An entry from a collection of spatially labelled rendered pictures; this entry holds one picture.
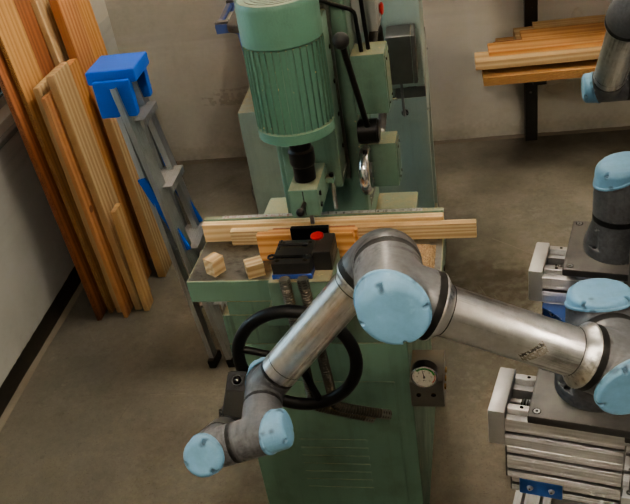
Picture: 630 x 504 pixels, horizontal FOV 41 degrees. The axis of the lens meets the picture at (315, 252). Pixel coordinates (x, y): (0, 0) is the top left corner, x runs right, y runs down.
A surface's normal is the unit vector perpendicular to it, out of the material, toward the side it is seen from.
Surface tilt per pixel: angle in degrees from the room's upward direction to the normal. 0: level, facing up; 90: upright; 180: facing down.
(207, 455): 61
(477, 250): 0
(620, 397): 94
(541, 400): 0
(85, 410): 0
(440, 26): 90
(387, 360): 90
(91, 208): 88
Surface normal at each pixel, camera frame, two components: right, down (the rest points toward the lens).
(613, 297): -0.14, -0.90
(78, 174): 0.98, -0.09
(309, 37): 0.72, 0.28
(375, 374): -0.16, 0.55
